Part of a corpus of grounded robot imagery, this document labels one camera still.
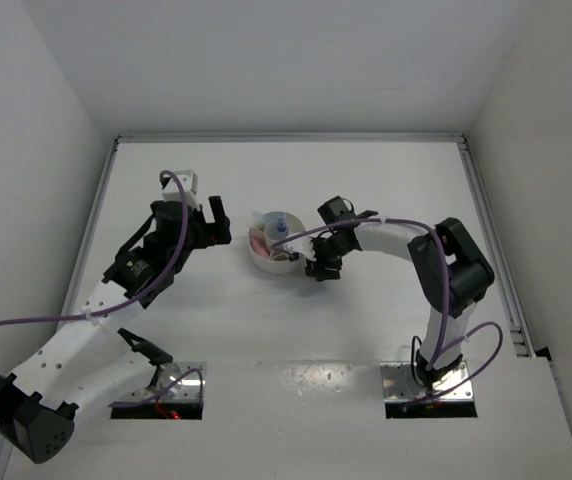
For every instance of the metal base plate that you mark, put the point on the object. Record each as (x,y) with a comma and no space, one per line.
(182,382)
(400,387)

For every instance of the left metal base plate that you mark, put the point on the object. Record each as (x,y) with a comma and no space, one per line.
(182,382)

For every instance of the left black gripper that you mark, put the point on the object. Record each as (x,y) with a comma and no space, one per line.
(214,233)

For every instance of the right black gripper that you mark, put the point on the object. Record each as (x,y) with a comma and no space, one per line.
(319,269)

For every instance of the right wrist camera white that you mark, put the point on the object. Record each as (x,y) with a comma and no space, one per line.
(302,246)

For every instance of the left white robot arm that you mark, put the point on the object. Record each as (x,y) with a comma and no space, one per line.
(93,361)

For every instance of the blue highlighter marker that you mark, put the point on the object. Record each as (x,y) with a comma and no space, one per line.
(260,220)

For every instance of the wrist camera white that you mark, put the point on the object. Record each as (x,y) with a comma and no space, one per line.
(189,182)
(302,246)

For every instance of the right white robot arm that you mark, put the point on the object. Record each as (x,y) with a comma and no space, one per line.
(453,273)

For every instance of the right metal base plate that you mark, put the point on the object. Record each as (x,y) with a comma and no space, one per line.
(400,387)

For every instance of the pink highlighter marker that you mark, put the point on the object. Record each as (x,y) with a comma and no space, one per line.
(259,247)

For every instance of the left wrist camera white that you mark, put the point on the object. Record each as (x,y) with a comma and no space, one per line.
(189,182)

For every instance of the white round divided organizer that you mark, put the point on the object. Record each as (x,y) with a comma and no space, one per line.
(266,230)

